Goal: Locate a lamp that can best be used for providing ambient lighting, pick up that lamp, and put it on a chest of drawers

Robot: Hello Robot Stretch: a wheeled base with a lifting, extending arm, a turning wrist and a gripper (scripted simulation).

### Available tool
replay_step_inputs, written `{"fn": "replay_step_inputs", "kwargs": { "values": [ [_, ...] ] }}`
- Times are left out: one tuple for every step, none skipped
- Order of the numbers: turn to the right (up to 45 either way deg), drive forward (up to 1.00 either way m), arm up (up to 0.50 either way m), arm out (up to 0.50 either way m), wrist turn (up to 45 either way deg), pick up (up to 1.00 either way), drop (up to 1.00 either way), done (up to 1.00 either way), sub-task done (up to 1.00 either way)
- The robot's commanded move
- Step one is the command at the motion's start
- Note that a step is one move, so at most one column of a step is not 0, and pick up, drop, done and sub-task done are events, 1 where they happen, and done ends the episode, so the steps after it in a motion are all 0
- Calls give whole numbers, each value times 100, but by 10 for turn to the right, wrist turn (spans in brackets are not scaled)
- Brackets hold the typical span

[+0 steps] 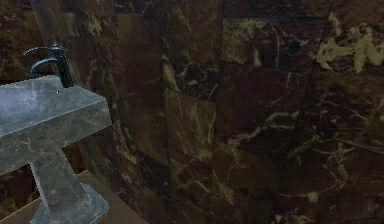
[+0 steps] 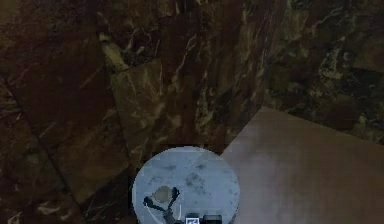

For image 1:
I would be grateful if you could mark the black sink tap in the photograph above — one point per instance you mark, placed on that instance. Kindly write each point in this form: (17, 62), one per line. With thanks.
(61, 66)

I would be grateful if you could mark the grey marble pedestal sink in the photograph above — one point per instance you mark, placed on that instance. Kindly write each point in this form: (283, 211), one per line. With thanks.
(50, 123)

